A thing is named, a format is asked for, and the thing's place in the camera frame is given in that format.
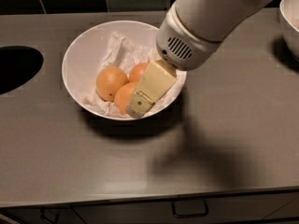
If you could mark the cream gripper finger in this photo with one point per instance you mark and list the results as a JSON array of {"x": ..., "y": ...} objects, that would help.
[{"x": 157, "y": 80}]

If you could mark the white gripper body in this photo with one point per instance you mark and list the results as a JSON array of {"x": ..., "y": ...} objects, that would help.
[{"x": 183, "y": 46}]

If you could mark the orange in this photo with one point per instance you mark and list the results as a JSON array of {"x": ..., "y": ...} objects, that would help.
[
  {"x": 137, "y": 72},
  {"x": 109, "y": 81},
  {"x": 123, "y": 95}
]

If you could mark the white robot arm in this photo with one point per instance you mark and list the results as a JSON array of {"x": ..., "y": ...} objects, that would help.
[{"x": 229, "y": 14}]

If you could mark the white ceramic bowl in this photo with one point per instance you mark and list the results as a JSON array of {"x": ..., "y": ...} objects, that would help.
[{"x": 88, "y": 50}]

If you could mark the white crumpled paper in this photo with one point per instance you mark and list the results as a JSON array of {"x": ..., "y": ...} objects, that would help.
[{"x": 124, "y": 53}]

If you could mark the black drawer handle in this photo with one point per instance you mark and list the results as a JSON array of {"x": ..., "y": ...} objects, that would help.
[
  {"x": 49, "y": 216},
  {"x": 189, "y": 208}
]

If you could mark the left black drawer handle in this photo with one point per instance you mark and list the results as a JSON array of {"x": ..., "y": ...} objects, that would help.
[{"x": 49, "y": 216}]

